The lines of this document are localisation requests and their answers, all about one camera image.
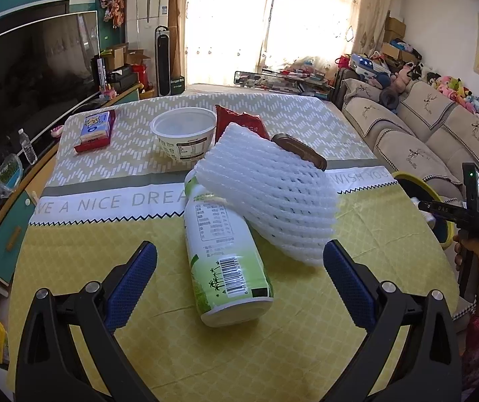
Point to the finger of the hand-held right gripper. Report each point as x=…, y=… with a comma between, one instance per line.
x=440, y=210

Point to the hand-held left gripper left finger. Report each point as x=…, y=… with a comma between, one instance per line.
x=132, y=284

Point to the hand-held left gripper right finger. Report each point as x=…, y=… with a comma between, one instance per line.
x=348, y=284

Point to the yellow rimmed black bin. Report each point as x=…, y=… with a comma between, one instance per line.
x=415, y=184

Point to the green white drink bottle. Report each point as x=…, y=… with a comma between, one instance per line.
x=222, y=268

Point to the white foam net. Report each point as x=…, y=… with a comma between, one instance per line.
x=277, y=192

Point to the brown chocolate bar wrapper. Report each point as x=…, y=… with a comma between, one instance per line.
x=302, y=150

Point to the white plastic bowl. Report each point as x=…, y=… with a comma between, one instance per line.
x=183, y=134

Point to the red snack packet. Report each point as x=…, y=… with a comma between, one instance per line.
x=243, y=121

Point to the person's right hand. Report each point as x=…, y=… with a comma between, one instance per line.
x=457, y=255

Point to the beige sofa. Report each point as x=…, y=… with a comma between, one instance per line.
x=423, y=134

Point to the row of plush toys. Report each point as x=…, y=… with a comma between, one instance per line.
x=457, y=92

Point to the black neck pillow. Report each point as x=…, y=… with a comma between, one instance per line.
x=389, y=98

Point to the pink plush pig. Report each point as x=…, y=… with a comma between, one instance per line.
x=402, y=74

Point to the teal wooden television cabinet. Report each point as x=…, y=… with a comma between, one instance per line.
x=1, y=238

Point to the flat red box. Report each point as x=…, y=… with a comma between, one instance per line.
x=91, y=146

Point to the blue star printed bag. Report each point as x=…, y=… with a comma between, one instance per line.
x=367, y=67

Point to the small blue white box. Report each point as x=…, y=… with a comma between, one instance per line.
x=95, y=127

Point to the clear water bottle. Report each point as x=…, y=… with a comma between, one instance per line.
x=28, y=148

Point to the stack of cardboard boxes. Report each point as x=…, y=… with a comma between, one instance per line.
x=394, y=35

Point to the black box with white print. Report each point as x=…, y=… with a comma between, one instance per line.
x=177, y=84

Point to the cluttered glass coffee table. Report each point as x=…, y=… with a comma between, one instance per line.
x=281, y=79

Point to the upright black white box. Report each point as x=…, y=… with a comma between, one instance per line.
x=99, y=73

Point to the floral sheet bed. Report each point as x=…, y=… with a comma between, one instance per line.
x=256, y=90

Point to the white black tower fan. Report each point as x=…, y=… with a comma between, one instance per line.
x=163, y=63

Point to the open cardboard box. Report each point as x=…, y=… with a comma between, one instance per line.
x=132, y=56

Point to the large flat television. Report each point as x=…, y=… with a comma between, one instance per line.
x=26, y=79

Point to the cream sheer curtains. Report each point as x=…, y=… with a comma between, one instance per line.
x=264, y=21

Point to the white standing air conditioner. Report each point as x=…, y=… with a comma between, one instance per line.
x=147, y=4

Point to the hanging flower decoration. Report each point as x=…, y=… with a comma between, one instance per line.
x=114, y=4

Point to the smaller black television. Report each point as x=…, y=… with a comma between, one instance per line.
x=34, y=14

